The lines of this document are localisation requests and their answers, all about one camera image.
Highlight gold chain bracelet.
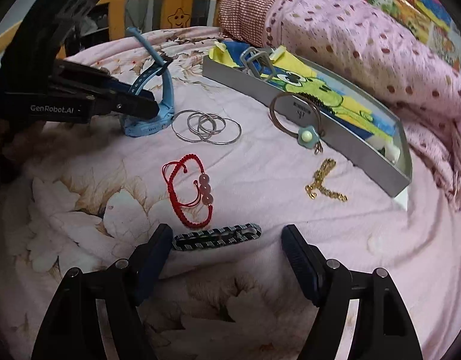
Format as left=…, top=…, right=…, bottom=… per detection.
left=305, top=158, right=348, bottom=202

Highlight brown bangle with flower charm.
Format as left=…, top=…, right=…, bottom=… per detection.
left=269, top=92, right=326, bottom=155

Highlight yellow cartoon frog towel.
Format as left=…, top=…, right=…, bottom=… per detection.
left=210, top=39, right=399, bottom=144

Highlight small white object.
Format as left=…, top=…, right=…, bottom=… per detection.
left=367, top=135, right=402, bottom=166

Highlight silver bangle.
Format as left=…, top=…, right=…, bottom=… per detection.
left=203, top=117, right=242, bottom=146
left=198, top=114, right=228, bottom=136
left=172, top=109, right=207, bottom=143
left=187, top=112, right=217, bottom=138

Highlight red braided bracelet pink beads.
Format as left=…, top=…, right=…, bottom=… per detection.
left=162, top=154, right=216, bottom=229

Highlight grey metal tray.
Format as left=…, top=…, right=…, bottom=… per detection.
left=202, top=47, right=413, bottom=198

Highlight light blue clothes peg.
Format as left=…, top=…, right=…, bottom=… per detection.
left=121, top=26, right=174, bottom=137

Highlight black white braided bracelet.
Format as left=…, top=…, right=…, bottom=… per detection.
left=172, top=224, right=262, bottom=251

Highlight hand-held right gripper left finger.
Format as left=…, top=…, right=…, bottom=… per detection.
left=31, top=223, right=174, bottom=360

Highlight pink floral bed sheet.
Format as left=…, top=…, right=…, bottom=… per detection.
left=0, top=26, right=461, bottom=360

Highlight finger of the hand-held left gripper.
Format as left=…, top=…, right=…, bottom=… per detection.
left=55, top=59, right=156, bottom=102
left=91, top=95, right=159, bottom=119

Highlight red checkered pillow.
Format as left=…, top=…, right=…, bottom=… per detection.
left=217, top=0, right=314, bottom=48

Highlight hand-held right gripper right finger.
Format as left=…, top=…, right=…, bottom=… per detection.
left=281, top=224, right=426, bottom=360

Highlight pink dotted quilt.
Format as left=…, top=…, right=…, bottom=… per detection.
left=264, top=0, right=461, bottom=211

